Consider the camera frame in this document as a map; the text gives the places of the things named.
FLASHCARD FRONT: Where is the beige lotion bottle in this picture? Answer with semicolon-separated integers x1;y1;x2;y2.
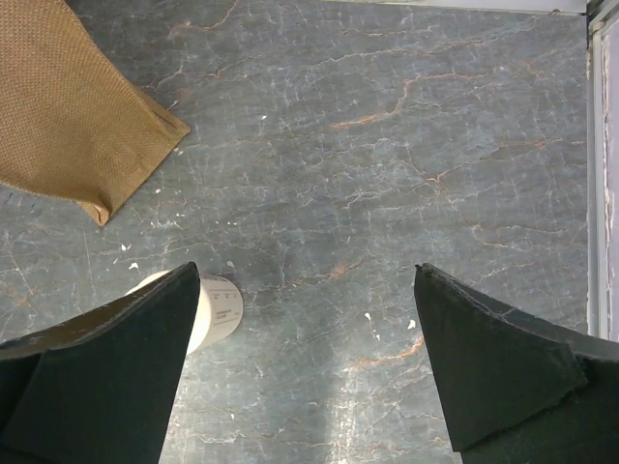
124;270;244;356

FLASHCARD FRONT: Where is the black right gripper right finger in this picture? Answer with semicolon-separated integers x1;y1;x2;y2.
414;263;618;463

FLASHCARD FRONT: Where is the brown canvas tote bag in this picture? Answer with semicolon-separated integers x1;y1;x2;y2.
1;1;191;225

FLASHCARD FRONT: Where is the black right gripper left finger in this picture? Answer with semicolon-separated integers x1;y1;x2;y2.
1;262;199;463

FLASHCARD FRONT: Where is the aluminium frame post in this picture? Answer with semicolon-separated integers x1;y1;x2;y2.
586;0;618;342

